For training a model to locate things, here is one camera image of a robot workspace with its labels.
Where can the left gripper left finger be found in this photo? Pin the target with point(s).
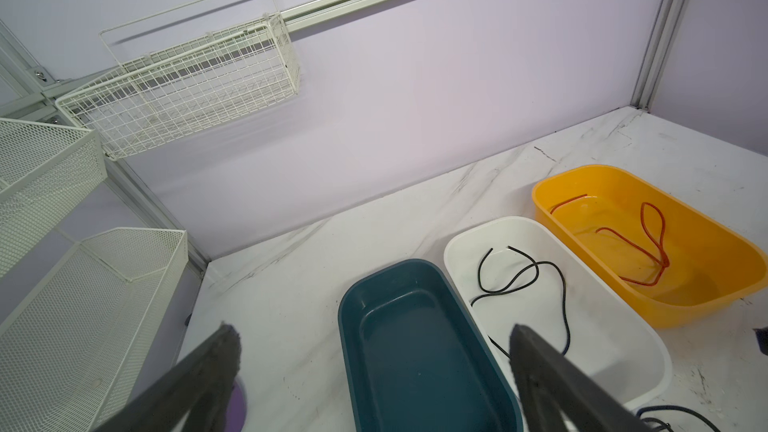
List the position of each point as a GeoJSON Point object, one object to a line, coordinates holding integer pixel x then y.
{"type": "Point", "coordinates": [194, 395]}

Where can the yellow plastic bin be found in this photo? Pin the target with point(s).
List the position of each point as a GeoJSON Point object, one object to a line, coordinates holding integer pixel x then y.
{"type": "Point", "coordinates": [670, 263]}

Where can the teal plastic bin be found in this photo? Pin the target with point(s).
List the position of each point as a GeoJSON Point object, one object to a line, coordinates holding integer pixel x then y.
{"type": "Point", "coordinates": [414, 358]}

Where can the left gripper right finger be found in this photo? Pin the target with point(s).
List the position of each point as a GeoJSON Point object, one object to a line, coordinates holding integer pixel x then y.
{"type": "Point", "coordinates": [552, 390]}

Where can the white wire basket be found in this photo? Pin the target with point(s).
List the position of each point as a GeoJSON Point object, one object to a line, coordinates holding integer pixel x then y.
{"type": "Point", "coordinates": [189, 87]}

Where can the white plastic bin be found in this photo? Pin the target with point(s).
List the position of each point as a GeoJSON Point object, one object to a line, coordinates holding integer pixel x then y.
{"type": "Point", "coordinates": [513, 270]}

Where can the white mesh two-tier shelf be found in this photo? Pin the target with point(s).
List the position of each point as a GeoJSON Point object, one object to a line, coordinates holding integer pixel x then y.
{"type": "Point", "coordinates": [72, 350]}

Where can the purple pink spatula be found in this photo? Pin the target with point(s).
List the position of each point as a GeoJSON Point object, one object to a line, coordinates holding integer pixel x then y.
{"type": "Point", "coordinates": [236, 412]}

